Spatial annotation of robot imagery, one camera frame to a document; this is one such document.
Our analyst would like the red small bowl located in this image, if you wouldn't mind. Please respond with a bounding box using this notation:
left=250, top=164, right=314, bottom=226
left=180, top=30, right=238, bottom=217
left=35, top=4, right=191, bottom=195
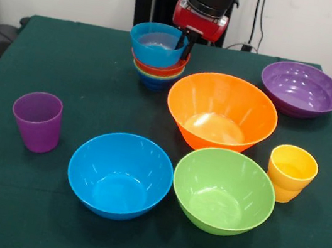
left=128, top=43, right=192, bottom=82

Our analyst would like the purple cup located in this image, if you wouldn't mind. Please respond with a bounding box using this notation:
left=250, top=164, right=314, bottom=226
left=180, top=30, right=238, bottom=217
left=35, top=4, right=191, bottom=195
left=5, top=87, right=67, bottom=157

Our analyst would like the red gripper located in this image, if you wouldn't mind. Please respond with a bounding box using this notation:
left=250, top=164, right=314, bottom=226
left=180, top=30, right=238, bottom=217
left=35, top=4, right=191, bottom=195
left=165, top=0, right=233, bottom=68

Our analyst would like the small green bowl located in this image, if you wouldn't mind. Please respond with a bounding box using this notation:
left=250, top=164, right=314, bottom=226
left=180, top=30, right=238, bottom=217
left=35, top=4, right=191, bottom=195
left=130, top=58, right=185, bottom=85

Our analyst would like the large blue bowl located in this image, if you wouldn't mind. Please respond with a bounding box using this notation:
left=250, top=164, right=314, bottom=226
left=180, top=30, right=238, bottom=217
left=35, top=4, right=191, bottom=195
left=60, top=124, right=180, bottom=229

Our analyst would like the large purple bowl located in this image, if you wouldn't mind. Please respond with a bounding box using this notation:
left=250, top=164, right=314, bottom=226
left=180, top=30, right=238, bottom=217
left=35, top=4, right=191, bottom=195
left=255, top=57, right=332, bottom=124

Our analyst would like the black wall cable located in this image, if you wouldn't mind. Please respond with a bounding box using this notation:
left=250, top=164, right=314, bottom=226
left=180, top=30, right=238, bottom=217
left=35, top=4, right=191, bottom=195
left=246, top=0, right=270, bottom=54

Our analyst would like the dark blue small bowl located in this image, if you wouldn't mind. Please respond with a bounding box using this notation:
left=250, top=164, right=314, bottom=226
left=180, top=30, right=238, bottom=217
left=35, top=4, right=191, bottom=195
left=129, top=61, right=184, bottom=96

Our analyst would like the dark green tablecloth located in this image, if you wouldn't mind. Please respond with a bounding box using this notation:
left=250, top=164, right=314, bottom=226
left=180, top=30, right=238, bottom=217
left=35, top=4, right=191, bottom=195
left=0, top=8, right=332, bottom=248

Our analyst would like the large orange bowl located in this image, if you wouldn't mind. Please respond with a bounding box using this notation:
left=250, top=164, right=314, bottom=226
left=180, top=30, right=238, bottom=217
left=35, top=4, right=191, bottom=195
left=160, top=65, right=284, bottom=163

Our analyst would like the light blue small bowl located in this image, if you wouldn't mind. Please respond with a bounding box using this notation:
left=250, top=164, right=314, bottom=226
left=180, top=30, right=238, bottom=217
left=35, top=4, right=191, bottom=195
left=125, top=18, right=192, bottom=73

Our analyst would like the large green bowl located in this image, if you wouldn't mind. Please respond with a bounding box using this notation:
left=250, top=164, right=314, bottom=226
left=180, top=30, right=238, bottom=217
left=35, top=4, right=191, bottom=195
left=165, top=140, right=283, bottom=244

